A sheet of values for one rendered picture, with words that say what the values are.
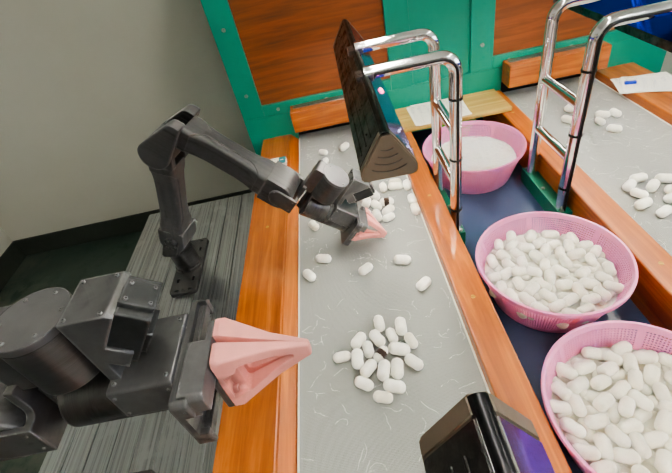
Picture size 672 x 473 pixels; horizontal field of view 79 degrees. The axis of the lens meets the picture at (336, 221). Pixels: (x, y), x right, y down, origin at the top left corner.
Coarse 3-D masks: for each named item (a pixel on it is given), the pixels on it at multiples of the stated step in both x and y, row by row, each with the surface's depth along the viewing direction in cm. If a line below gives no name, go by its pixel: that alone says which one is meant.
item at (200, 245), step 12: (192, 240) 115; (204, 240) 114; (180, 252) 101; (192, 252) 103; (204, 252) 110; (180, 264) 103; (192, 264) 104; (180, 276) 104; (192, 276) 103; (180, 288) 101; (192, 288) 100
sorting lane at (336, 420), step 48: (336, 144) 130; (336, 240) 94; (384, 240) 91; (336, 288) 83; (384, 288) 81; (432, 288) 78; (336, 336) 74; (384, 336) 72; (432, 336) 70; (336, 384) 67; (432, 384) 64; (480, 384) 63; (336, 432) 61; (384, 432) 60
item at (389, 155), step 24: (336, 48) 98; (360, 96) 66; (384, 96) 69; (360, 120) 63; (384, 120) 55; (360, 144) 60; (384, 144) 53; (408, 144) 58; (360, 168) 57; (384, 168) 56; (408, 168) 56
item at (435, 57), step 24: (360, 48) 81; (432, 48) 82; (360, 72) 70; (384, 72) 69; (432, 72) 85; (456, 72) 70; (432, 96) 89; (456, 96) 73; (432, 120) 92; (456, 120) 76; (432, 144) 97; (456, 144) 79; (456, 168) 83; (456, 192) 86; (456, 216) 91
